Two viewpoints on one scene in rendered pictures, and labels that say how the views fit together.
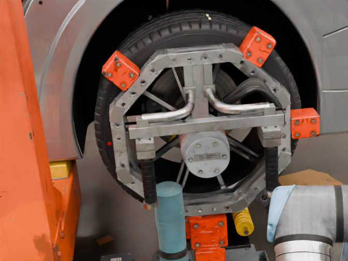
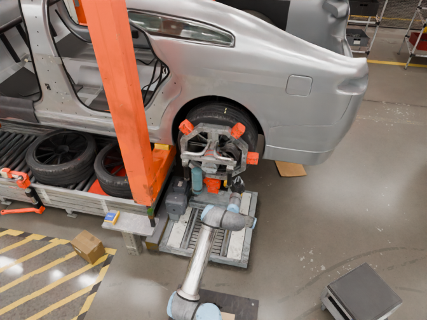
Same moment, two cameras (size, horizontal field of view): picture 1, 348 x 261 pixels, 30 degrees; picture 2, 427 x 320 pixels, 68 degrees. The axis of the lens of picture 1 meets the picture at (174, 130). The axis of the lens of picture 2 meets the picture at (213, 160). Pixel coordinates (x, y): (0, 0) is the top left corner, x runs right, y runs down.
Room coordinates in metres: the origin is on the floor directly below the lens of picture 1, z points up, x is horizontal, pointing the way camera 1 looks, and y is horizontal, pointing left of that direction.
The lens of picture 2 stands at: (-0.04, -0.53, 2.59)
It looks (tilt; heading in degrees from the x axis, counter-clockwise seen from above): 43 degrees down; 14
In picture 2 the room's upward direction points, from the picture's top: straight up
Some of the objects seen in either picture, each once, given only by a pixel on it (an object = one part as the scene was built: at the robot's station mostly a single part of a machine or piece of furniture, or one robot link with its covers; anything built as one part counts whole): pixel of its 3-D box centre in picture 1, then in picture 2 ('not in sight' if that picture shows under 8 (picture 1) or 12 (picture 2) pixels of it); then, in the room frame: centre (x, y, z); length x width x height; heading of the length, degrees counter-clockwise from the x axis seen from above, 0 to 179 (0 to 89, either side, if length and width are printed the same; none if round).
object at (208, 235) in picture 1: (206, 229); (214, 180); (1.87, -0.08, 0.48); 0.16 x 0.12 x 0.17; 2
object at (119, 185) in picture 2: not in sight; (131, 166); (1.93, 0.78, 0.39); 0.66 x 0.66 x 0.24
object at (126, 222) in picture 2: not in sight; (130, 223); (1.28, 0.48, 0.44); 0.43 x 0.17 x 0.03; 92
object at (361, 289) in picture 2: not in sight; (358, 302); (1.19, -1.36, 0.17); 0.43 x 0.36 x 0.34; 132
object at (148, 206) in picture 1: (148, 181); (186, 171); (1.59, 0.08, 0.83); 0.04 x 0.04 x 0.16
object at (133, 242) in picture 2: not in sight; (131, 237); (1.28, 0.51, 0.21); 0.10 x 0.10 x 0.42; 2
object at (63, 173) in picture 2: not in sight; (64, 156); (1.91, 1.50, 0.39); 0.66 x 0.66 x 0.24
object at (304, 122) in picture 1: (302, 123); (252, 158); (1.84, -0.40, 0.85); 0.09 x 0.08 x 0.07; 92
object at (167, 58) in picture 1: (201, 133); (213, 153); (1.83, -0.08, 0.85); 0.54 x 0.07 x 0.54; 92
